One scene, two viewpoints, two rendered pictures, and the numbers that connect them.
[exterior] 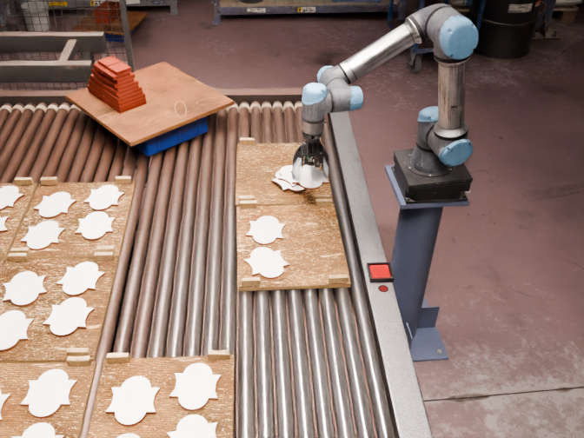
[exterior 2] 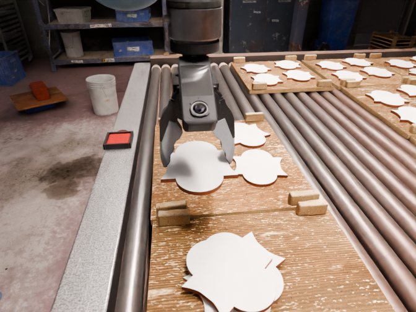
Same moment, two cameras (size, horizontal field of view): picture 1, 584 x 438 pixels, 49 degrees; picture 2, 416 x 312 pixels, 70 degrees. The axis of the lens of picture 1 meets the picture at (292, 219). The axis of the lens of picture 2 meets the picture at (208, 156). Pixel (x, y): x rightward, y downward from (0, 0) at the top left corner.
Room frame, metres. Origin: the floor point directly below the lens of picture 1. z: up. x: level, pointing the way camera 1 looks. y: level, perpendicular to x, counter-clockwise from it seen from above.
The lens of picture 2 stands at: (2.26, -0.05, 1.35)
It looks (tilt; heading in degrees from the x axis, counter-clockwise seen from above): 32 degrees down; 178
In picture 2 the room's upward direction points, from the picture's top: straight up
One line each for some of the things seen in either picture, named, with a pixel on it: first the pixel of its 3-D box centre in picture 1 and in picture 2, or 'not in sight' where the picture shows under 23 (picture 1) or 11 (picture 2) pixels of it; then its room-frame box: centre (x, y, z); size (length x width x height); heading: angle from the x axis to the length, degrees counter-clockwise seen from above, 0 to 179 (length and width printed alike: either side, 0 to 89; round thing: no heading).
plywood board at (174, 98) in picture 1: (149, 99); not in sight; (2.39, 0.61, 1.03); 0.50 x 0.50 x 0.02; 45
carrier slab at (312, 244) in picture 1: (289, 244); (222, 159); (1.62, 0.00, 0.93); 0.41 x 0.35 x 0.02; 5
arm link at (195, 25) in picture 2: (314, 124); (192, 25); (1.81, -0.06, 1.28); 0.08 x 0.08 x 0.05
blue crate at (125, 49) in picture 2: not in sight; (132, 46); (-2.86, -1.13, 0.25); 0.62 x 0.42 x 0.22; 105
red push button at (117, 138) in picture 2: (380, 272); (119, 140); (1.50, -0.29, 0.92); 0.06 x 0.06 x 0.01; 5
